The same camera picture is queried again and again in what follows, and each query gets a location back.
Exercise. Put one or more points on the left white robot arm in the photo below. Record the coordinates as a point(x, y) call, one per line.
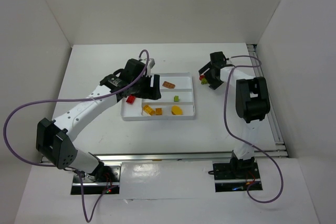
point(55, 137)

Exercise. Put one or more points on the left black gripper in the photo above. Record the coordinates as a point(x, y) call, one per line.
point(146, 87)

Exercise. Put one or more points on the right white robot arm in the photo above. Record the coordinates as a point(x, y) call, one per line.
point(251, 103)

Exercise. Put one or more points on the yellow lego piece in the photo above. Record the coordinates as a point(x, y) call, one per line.
point(148, 110)

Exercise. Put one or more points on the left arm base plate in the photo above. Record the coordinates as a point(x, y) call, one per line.
point(108, 181)

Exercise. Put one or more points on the aluminium rail front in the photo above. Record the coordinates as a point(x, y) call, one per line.
point(183, 156)

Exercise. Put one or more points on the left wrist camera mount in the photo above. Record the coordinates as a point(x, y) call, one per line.
point(150, 65)

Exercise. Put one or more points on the yellow rounded printed lego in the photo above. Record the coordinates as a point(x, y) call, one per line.
point(176, 110)

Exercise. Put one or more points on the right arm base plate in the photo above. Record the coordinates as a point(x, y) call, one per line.
point(228, 180)

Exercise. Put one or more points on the green lego brick from stack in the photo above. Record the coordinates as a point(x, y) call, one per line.
point(204, 81)

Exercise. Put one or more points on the red lego brick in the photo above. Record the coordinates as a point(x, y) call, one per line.
point(130, 99)

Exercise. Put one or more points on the tan lego brick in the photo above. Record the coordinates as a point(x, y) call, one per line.
point(168, 85)

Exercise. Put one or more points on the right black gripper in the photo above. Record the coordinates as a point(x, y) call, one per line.
point(211, 72)

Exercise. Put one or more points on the small orange lego brick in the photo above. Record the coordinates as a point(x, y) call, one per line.
point(158, 111)

